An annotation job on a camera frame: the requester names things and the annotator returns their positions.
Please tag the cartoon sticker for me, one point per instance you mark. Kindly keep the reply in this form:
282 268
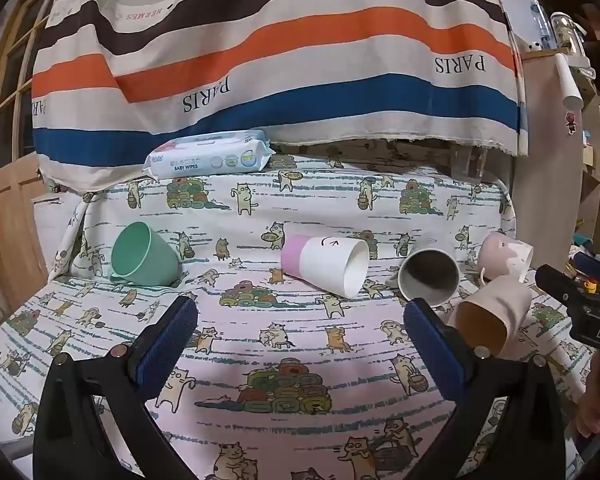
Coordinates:
572 122

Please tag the striped cloth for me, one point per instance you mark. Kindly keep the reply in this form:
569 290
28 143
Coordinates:
280 60

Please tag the wooden door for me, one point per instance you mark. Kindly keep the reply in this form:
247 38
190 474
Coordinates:
15 185

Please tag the wooden cabinet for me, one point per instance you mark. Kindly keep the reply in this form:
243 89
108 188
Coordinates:
545 185

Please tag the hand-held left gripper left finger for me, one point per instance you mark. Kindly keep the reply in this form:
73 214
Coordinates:
166 345

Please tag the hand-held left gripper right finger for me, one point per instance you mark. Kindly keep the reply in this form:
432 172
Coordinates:
434 355

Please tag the green cup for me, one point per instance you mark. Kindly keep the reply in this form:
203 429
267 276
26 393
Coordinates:
142 255

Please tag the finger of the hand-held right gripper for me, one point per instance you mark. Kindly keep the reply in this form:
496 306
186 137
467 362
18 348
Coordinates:
557 282

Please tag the blue clear bottle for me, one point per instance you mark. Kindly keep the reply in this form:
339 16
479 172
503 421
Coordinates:
540 22

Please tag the pale pink patterned mug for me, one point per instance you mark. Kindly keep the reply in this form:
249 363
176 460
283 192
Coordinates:
500 255

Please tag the person's right hand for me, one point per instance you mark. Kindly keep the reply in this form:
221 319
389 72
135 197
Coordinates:
594 400

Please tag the pink and white cup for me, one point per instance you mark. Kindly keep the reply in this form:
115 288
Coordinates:
330 267

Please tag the cat print cloth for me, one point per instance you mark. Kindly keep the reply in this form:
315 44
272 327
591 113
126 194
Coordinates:
280 340

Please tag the grey cup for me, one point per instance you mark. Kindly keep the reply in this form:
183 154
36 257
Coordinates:
427 277

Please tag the clear plastic bottle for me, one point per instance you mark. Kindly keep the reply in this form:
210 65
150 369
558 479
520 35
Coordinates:
566 32

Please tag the white paper roll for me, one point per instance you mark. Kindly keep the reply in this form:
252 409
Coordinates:
568 82

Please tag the baby wipes pack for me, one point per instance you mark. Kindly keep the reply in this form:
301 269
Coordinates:
210 157

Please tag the beige pink cup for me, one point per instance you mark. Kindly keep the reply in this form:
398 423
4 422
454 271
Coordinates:
490 315

